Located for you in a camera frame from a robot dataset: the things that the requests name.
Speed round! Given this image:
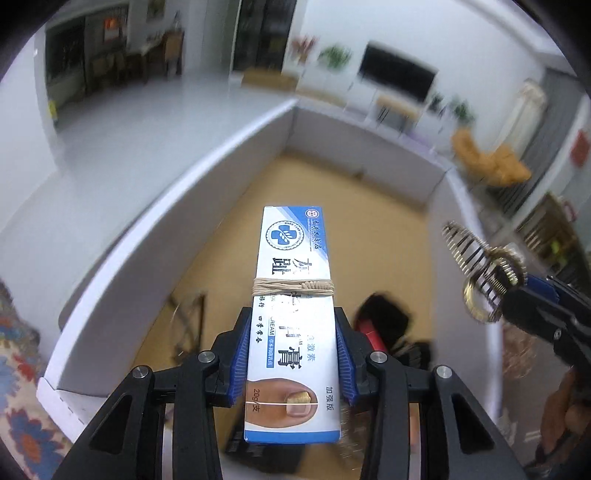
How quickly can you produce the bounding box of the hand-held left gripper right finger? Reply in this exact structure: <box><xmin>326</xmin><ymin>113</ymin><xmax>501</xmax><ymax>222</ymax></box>
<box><xmin>333</xmin><ymin>305</ymin><xmax>527</xmax><ymax>480</ymax></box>

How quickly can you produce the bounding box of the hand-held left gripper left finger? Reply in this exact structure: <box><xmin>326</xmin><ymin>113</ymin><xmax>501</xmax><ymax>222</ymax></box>
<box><xmin>69</xmin><ymin>307</ymin><xmax>252</xmax><ymax>480</ymax></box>

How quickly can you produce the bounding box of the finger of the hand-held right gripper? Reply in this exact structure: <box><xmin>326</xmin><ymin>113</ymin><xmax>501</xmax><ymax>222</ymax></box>
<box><xmin>525</xmin><ymin>274</ymin><xmax>591</xmax><ymax>324</ymax></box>
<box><xmin>501</xmin><ymin>286</ymin><xmax>591</xmax><ymax>367</ymax></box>

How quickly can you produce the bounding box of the red and black object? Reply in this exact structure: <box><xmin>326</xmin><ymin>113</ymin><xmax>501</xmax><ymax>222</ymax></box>
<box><xmin>353</xmin><ymin>292</ymin><xmax>413</xmax><ymax>365</ymax></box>

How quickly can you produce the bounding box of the gold coil spring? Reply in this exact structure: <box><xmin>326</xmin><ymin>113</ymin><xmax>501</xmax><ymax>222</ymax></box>
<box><xmin>442</xmin><ymin>222</ymin><xmax>527</xmax><ymax>324</ymax></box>

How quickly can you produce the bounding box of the blue white ointment box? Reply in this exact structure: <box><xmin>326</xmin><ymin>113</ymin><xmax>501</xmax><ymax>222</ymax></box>
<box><xmin>243</xmin><ymin>205</ymin><xmax>343</xmax><ymax>445</ymax></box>

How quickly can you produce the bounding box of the large white cardboard box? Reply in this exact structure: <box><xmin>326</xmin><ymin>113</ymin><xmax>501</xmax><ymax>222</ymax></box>
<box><xmin>37</xmin><ymin>97</ymin><xmax>509</xmax><ymax>444</ymax></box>

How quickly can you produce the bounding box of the person's right hand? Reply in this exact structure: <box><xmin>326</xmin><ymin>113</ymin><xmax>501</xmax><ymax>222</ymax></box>
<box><xmin>538</xmin><ymin>369</ymin><xmax>591</xmax><ymax>467</ymax></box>

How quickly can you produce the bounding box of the wooden rack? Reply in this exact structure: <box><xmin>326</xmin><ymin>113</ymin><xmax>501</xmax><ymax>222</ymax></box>
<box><xmin>522</xmin><ymin>191</ymin><xmax>583</xmax><ymax>273</ymax></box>

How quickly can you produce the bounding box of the tan rubber band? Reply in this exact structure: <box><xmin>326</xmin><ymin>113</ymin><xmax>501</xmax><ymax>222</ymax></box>
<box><xmin>252</xmin><ymin>277</ymin><xmax>335</xmax><ymax>297</ymax></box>

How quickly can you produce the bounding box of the yellow armchair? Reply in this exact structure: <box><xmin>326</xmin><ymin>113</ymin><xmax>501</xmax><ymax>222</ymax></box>
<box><xmin>485</xmin><ymin>145</ymin><xmax>533</xmax><ymax>188</ymax></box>
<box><xmin>450</xmin><ymin>129</ymin><xmax>492</xmax><ymax>178</ymax></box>

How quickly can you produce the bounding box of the cream floor lamp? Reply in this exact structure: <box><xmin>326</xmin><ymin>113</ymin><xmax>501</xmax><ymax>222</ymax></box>
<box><xmin>515</xmin><ymin>80</ymin><xmax>548</xmax><ymax>139</ymax></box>

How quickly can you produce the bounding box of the leafy potted plant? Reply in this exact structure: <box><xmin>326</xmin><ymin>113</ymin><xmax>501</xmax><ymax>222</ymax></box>
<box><xmin>427</xmin><ymin>95</ymin><xmax>476</xmax><ymax>125</ymax></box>

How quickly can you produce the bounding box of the floral printed blanket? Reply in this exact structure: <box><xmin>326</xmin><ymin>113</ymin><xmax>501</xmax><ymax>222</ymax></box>
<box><xmin>0</xmin><ymin>277</ymin><xmax>75</xmax><ymax>476</ymax></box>

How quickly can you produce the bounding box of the wooden top side table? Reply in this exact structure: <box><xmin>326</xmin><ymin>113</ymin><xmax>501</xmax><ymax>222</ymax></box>
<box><xmin>372</xmin><ymin>90</ymin><xmax>423</xmax><ymax>132</ymax></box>

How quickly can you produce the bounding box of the black flat television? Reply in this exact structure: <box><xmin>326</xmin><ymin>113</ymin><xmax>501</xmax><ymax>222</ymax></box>
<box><xmin>358</xmin><ymin>42</ymin><xmax>438</xmax><ymax>103</ymax></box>

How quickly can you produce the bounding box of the white television cabinet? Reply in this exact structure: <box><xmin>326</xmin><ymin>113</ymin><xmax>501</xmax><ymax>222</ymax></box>
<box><xmin>295</xmin><ymin>69</ymin><xmax>430</xmax><ymax>134</ymax></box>

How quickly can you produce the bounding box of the brown cardboard box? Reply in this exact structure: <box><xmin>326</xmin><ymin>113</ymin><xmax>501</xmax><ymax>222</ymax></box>
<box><xmin>242</xmin><ymin>71</ymin><xmax>296</xmax><ymax>90</ymax></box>

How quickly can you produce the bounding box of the green potted plant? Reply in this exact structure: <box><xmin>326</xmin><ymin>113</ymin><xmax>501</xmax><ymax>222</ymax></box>
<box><xmin>318</xmin><ymin>44</ymin><xmax>354</xmax><ymax>70</ymax></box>

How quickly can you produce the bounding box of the red flower bouquet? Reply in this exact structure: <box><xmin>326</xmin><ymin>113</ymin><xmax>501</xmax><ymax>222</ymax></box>
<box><xmin>291</xmin><ymin>37</ymin><xmax>319</xmax><ymax>63</ymax></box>

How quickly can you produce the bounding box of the wooden dining chair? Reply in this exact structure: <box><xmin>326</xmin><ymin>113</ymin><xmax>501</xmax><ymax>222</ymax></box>
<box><xmin>164</xmin><ymin>30</ymin><xmax>185</xmax><ymax>77</ymax></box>

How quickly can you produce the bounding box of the dining table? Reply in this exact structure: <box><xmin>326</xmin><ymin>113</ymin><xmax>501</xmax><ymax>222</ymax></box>
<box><xmin>124</xmin><ymin>39</ymin><xmax>167</xmax><ymax>84</ymax></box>

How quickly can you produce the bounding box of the dark glass cabinet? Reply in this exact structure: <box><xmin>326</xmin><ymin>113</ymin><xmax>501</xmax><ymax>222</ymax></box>
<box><xmin>231</xmin><ymin>0</ymin><xmax>296</xmax><ymax>75</ymax></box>

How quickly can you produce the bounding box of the dark kitchen window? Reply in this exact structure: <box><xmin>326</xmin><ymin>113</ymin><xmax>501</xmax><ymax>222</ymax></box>
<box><xmin>44</xmin><ymin>16</ymin><xmax>88</xmax><ymax>109</ymax></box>

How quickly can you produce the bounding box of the dark wire frame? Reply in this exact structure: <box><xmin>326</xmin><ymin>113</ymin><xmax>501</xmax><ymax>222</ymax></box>
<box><xmin>168</xmin><ymin>292</ymin><xmax>207</xmax><ymax>365</ymax></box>

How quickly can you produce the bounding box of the red wall hanging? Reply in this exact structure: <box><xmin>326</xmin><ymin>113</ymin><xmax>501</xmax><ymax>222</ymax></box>
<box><xmin>571</xmin><ymin>129</ymin><xmax>589</xmax><ymax>167</ymax></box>

